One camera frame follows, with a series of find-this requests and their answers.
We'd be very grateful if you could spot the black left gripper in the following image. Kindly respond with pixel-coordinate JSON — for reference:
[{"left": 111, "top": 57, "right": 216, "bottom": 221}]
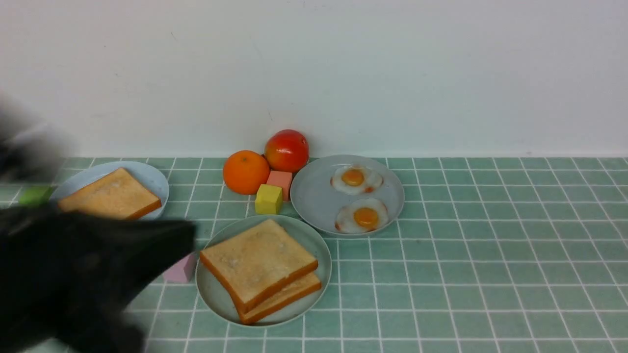
[{"left": 0, "top": 206, "right": 197, "bottom": 353}]

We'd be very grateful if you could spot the green cube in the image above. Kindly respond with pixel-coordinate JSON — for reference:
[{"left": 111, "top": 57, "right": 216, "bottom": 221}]
[{"left": 18, "top": 185, "right": 54, "bottom": 206}]

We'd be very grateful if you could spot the light blue bread plate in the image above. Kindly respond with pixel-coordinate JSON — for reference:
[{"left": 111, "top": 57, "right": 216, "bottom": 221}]
[{"left": 51, "top": 161, "right": 170, "bottom": 220}]

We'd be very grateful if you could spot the light green center plate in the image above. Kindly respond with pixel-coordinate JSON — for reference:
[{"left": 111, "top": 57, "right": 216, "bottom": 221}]
[{"left": 196, "top": 215, "right": 332, "bottom": 327}]

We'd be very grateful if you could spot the orange fruit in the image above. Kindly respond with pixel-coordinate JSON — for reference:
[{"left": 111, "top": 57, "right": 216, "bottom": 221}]
[{"left": 222, "top": 150, "right": 270, "bottom": 195}]

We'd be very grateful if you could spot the yellow cube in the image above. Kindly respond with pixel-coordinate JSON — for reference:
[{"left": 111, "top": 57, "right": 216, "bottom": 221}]
[{"left": 254, "top": 184, "right": 284, "bottom": 214}]

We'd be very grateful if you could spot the salmon pink cube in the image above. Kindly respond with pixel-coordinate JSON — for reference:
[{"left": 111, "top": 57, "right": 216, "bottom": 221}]
[{"left": 266, "top": 170, "right": 292, "bottom": 202}]

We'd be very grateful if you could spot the red apple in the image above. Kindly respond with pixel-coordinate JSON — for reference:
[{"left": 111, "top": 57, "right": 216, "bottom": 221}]
[{"left": 264, "top": 129, "right": 309, "bottom": 174}]

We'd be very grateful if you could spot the grey egg plate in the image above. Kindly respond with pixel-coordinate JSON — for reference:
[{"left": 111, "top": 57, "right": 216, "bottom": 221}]
[{"left": 290, "top": 154, "right": 406, "bottom": 238}]

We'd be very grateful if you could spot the front fried egg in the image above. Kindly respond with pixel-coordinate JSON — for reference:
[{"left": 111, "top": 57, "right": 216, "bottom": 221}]
[{"left": 335, "top": 198, "right": 390, "bottom": 234}]

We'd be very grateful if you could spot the fried egg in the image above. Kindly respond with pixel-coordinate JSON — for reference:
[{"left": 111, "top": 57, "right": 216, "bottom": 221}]
[
  {"left": 335, "top": 198, "right": 390, "bottom": 234},
  {"left": 330, "top": 164, "right": 384, "bottom": 195}
]

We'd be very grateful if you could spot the rear fried egg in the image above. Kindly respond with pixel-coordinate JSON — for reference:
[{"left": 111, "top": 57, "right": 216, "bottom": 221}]
[{"left": 330, "top": 164, "right": 384, "bottom": 195}]

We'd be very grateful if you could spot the green checkered tablecloth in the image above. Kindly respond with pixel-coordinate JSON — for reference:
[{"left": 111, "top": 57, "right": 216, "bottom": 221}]
[{"left": 130, "top": 158, "right": 628, "bottom": 353}]

